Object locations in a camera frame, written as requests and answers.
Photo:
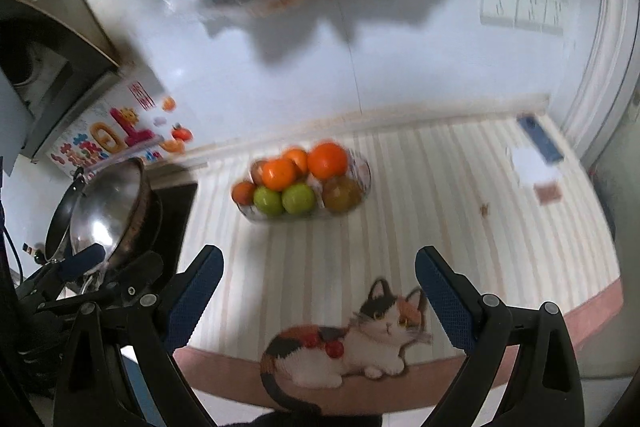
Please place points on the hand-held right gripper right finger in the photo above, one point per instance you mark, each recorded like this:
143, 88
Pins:
445, 302

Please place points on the red seal wall sticker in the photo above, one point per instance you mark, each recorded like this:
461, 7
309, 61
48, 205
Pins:
141, 94

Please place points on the oval floral plate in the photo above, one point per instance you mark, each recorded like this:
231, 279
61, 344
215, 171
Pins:
361, 172

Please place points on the dark red apple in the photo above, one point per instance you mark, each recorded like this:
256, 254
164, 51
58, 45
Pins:
243, 193

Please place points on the small orange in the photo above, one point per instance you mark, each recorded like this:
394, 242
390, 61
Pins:
279, 173
297, 156

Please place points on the colourful wall sticker set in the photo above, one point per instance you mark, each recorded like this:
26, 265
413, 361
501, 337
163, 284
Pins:
105, 139

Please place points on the white ribbed door frame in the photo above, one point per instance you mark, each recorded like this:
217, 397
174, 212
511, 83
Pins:
605, 57

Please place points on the black frying pan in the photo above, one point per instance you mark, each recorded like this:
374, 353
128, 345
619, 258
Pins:
59, 217

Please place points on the striped table mat with cat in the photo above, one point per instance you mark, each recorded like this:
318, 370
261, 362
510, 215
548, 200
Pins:
450, 227

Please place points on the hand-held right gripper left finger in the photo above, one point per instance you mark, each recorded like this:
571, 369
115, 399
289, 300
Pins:
192, 297

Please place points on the steel wok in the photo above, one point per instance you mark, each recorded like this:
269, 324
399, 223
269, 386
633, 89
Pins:
110, 207

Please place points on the white wall socket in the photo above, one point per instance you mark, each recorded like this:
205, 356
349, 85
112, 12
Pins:
553, 13
497, 2
530, 7

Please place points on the black range hood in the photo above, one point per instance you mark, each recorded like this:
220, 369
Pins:
50, 57

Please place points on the white paper sheet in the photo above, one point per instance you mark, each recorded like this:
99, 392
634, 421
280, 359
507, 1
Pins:
527, 167

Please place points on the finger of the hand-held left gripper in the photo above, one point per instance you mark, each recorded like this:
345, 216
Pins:
140, 272
82, 257

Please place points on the green apple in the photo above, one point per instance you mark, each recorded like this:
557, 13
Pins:
298, 198
268, 202

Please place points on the blue phone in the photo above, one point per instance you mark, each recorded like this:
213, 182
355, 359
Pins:
540, 139

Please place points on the persimmon wall sticker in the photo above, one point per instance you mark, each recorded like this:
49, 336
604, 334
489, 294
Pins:
181, 133

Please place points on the red-green apple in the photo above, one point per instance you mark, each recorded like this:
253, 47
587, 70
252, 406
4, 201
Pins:
341, 193

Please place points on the small brown card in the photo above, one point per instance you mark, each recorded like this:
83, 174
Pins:
547, 194

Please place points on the large orange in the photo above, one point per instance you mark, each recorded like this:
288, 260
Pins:
327, 160

